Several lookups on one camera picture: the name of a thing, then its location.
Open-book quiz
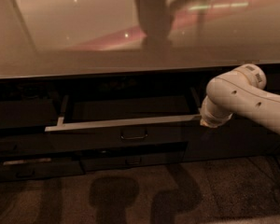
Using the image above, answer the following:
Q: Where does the dark drawer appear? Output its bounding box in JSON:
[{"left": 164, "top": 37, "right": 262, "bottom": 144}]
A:
[
  {"left": 0, "top": 99, "right": 57, "bottom": 129},
  {"left": 0, "top": 134, "right": 75, "bottom": 158},
  {"left": 0, "top": 159, "right": 85, "bottom": 182},
  {"left": 81, "top": 151, "right": 183, "bottom": 172},
  {"left": 45, "top": 87, "right": 201, "bottom": 150}
]

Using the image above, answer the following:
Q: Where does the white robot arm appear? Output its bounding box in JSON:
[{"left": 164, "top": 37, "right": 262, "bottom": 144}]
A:
[{"left": 200, "top": 63, "right": 280, "bottom": 135}]

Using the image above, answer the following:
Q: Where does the dark cabinet frame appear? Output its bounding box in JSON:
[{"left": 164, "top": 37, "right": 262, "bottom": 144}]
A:
[{"left": 0, "top": 67, "right": 280, "bottom": 174}]

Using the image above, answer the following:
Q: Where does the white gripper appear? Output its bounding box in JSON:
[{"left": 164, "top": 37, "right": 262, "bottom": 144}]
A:
[{"left": 200, "top": 101, "right": 232, "bottom": 128}]

